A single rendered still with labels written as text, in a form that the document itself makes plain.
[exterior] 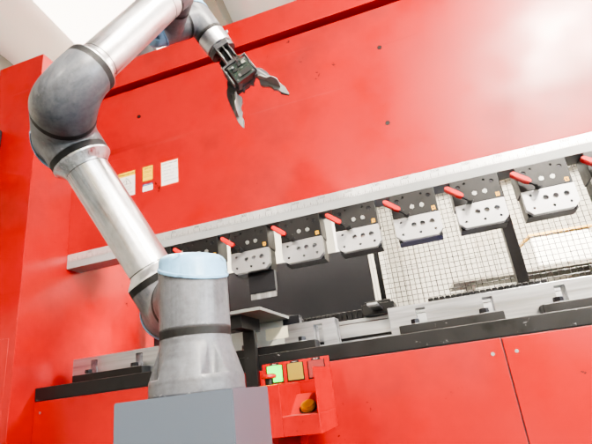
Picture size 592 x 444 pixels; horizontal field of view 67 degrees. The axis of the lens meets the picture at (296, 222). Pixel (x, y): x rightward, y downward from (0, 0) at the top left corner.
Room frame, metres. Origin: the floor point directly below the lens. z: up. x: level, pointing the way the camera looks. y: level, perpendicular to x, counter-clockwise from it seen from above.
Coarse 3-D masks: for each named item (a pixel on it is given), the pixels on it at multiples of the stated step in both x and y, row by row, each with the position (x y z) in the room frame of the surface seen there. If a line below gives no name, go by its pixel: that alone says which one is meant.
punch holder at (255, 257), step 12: (252, 228) 1.56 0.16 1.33; (264, 228) 1.55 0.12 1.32; (240, 240) 1.57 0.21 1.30; (252, 240) 1.56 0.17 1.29; (264, 240) 1.55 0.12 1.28; (252, 252) 1.56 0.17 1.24; (264, 252) 1.55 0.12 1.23; (240, 264) 1.57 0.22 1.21; (252, 264) 1.56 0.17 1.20; (264, 264) 1.55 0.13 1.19; (276, 264) 1.62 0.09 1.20; (240, 276) 1.62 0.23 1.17
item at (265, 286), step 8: (264, 272) 1.59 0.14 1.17; (272, 272) 1.58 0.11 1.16; (248, 280) 1.60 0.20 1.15; (256, 280) 1.60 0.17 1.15; (264, 280) 1.59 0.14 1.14; (272, 280) 1.58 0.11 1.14; (256, 288) 1.60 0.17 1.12; (264, 288) 1.59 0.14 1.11; (272, 288) 1.58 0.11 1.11; (256, 296) 1.61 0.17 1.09; (264, 296) 1.60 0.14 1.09; (272, 296) 1.59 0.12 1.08
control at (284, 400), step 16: (304, 368) 1.32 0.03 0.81; (320, 368) 1.20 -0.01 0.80; (288, 384) 1.24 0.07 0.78; (320, 384) 1.18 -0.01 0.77; (272, 400) 1.18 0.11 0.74; (288, 400) 1.23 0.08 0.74; (304, 400) 1.26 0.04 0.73; (320, 400) 1.17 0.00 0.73; (272, 416) 1.18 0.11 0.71; (288, 416) 1.17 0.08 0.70; (304, 416) 1.16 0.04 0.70; (320, 416) 1.15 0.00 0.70; (336, 416) 1.29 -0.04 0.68; (272, 432) 1.18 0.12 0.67; (288, 432) 1.17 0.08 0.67; (304, 432) 1.16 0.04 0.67; (320, 432) 1.15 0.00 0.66
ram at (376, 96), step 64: (448, 0) 1.33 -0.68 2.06; (512, 0) 1.28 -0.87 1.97; (576, 0) 1.23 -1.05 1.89; (256, 64) 1.54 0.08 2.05; (320, 64) 1.47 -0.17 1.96; (384, 64) 1.41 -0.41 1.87; (448, 64) 1.35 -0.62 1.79; (512, 64) 1.29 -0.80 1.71; (576, 64) 1.25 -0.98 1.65; (128, 128) 1.71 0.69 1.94; (192, 128) 1.62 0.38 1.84; (256, 128) 1.55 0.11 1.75; (320, 128) 1.48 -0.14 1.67; (384, 128) 1.42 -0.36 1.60; (448, 128) 1.36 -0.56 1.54; (512, 128) 1.31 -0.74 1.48; (576, 128) 1.26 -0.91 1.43; (192, 192) 1.63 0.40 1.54; (256, 192) 1.56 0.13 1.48; (320, 192) 1.49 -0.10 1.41; (384, 192) 1.43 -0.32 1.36
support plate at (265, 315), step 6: (234, 312) 1.33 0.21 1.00; (240, 312) 1.32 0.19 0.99; (246, 312) 1.32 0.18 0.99; (252, 312) 1.33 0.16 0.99; (258, 312) 1.35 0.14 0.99; (264, 312) 1.36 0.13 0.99; (270, 312) 1.39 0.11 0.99; (276, 312) 1.44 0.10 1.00; (258, 318) 1.46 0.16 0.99; (264, 318) 1.48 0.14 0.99; (270, 318) 1.50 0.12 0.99; (276, 318) 1.51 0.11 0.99; (282, 318) 1.53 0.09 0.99; (288, 318) 1.55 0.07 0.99
